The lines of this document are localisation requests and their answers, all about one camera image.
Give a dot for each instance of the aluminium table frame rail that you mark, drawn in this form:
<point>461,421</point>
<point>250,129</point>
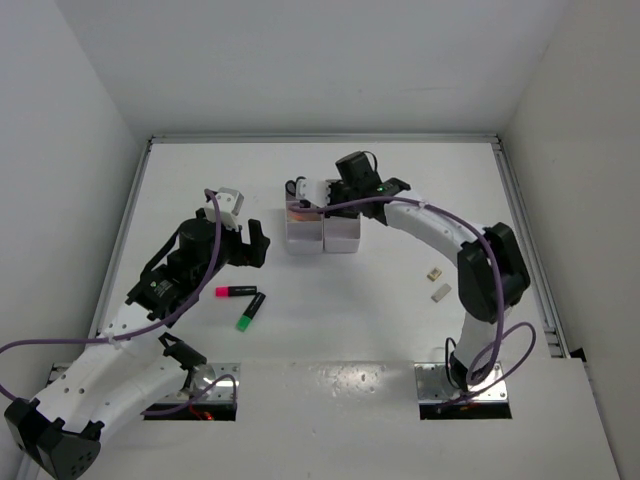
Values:
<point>327,387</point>

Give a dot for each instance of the metal base plate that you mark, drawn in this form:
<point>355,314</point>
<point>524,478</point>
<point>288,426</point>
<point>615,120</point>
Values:
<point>220,382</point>
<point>433,388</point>

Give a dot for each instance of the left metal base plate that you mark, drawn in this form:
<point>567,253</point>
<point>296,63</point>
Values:
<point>220,382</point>

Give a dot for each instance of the black handled scissors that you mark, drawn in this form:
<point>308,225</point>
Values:
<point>290,187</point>

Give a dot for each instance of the white right organizer box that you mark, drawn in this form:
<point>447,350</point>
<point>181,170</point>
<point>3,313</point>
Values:
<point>341,235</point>

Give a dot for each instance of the green black highlighter marker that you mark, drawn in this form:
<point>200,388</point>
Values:
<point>249,313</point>

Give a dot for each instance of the white left organizer box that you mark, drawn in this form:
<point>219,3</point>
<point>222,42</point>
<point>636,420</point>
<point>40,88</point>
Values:
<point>303,238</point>

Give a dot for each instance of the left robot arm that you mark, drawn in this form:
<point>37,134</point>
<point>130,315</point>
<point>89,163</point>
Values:
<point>135,361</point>

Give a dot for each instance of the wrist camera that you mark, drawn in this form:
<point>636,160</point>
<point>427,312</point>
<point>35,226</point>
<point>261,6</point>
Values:
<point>224,206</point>
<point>313,191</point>

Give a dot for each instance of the pink black highlighter marker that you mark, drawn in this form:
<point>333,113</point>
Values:
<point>235,291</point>

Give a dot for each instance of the white organizer box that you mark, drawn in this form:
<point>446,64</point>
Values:
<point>341,235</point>
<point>303,238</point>

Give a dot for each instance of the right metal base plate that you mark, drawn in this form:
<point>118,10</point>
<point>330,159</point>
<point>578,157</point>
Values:
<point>433,388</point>

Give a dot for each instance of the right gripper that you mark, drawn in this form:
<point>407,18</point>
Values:
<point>336,213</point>

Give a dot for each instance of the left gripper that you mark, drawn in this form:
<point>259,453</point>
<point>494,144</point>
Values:
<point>245,253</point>

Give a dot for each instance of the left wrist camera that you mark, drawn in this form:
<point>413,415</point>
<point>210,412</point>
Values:
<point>224,206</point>

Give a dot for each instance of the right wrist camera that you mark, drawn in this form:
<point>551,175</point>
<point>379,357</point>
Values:
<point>313,191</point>

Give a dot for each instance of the beige eraser block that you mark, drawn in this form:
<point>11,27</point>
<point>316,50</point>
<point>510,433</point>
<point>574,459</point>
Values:
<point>441,293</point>

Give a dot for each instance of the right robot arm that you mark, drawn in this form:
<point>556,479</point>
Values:
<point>491,273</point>

